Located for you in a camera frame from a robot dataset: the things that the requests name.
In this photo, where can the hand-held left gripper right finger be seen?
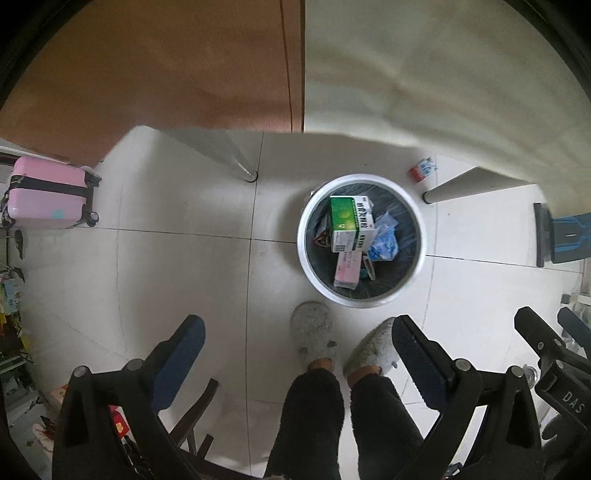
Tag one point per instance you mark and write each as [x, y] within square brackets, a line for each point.
[415, 360]

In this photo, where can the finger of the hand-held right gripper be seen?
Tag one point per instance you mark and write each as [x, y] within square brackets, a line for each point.
[535, 332]
[575, 325]

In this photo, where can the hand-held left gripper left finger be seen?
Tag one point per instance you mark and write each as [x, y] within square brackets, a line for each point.
[178, 362]

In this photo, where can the white trash bin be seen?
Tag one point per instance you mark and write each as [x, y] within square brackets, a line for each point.
[401, 267]

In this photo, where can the long white pink box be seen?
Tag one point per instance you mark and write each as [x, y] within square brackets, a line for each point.
[348, 270]

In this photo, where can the blue plastic wrapper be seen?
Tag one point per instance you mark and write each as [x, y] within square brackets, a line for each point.
[385, 242]

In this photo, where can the red snack packet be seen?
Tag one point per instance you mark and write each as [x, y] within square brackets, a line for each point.
[323, 239]

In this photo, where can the green white medicine box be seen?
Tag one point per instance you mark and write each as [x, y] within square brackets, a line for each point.
[346, 214]

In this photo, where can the grey fluffy slipper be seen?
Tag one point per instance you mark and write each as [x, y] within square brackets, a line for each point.
[369, 350]
[311, 332]

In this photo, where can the red card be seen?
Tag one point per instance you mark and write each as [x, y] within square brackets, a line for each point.
[119, 422]

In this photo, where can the black blue exercise board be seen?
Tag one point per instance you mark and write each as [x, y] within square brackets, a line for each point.
[568, 235]

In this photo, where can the dark fleece trousers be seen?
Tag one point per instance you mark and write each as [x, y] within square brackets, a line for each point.
[304, 424]

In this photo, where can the cluttered shelf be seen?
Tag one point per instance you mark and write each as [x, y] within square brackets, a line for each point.
[9, 323]

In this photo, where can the pink suitcase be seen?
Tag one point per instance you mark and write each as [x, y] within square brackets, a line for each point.
[46, 194]

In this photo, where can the striped tablecloth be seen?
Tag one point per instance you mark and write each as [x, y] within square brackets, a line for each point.
[438, 78]

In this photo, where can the brown wooden table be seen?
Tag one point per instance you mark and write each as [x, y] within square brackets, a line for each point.
[161, 69]

